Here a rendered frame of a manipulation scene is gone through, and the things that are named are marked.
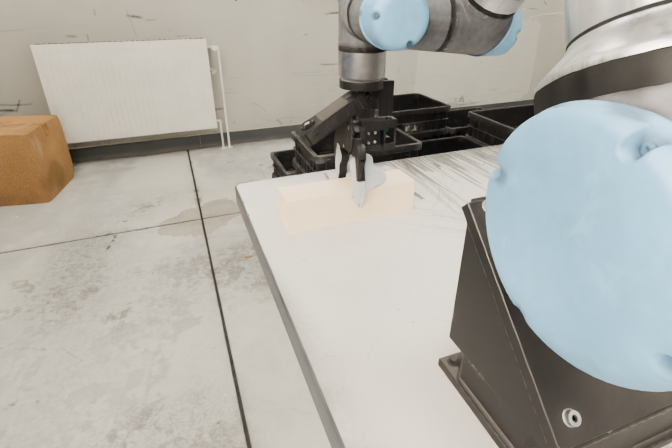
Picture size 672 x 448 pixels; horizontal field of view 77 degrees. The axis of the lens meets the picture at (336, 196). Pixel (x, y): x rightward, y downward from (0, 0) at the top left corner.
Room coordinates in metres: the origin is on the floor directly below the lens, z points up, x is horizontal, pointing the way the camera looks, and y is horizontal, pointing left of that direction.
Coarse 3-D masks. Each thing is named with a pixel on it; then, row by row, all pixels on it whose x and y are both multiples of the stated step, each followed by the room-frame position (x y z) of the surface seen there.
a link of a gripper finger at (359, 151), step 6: (354, 138) 0.65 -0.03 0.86; (360, 138) 0.64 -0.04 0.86; (354, 144) 0.64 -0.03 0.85; (360, 144) 0.64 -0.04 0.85; (354, 150) 0.64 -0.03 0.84; (360, 150) 0.64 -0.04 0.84; (354, 156) 0.64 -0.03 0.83; (360, 156) 0.63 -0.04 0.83; (360, 162) 0.63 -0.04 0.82; (360, 168) 0.63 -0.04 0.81; (360, 174) 0.63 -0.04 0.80; (360, 180) 0.63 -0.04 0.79
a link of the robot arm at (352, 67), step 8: (344, 56) 0.66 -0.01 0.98; (352, 56) 0.65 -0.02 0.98; (360, 56) 0.65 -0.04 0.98; (368, 56) 0.65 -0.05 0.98; (376, 56) 0.66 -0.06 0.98; (384, 56) 0.67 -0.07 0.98; (344, 64) 0.66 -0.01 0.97; (352, 64) 0.65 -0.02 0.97; (360, 64) 0.65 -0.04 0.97; (368, 64) 0.65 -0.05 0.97; (376, 64) 0.66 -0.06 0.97; (384, 64) 0.67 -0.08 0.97; (344, 72) 0.66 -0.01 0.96; (352, 72) 0.65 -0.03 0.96; (360, 72) 0.65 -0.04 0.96; (368, 72) 0.65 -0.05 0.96; (376, 72) 0.66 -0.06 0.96; (384, 72) 0.68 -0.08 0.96; (344, 80) 0.67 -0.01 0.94; (352, 80) 0.66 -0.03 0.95; (360, 80) 0.65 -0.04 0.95; (368, 80) 0.66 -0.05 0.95; (376, 80) 0.67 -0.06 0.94
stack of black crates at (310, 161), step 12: (396, 132) 1.55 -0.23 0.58; (300, 144) 1.40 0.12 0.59; (324, 144) 1.56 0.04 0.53; (396, 144) 1.54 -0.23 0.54; (408, 144) 1.38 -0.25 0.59; (420, 144) 1.39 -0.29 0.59; (300, 156) 1.42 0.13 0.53; (312, 156) 1.28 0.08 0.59; (324, 156) 1.26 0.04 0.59; (372, 156) 1.32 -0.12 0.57; (384, 156) 1.35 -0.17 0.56; (396, 156) 1.37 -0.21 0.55; (408, 156) 1.38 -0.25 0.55; (300, 168) 1.42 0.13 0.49; (312, 168) 1.30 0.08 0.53; (324, 168) 1.27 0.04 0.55
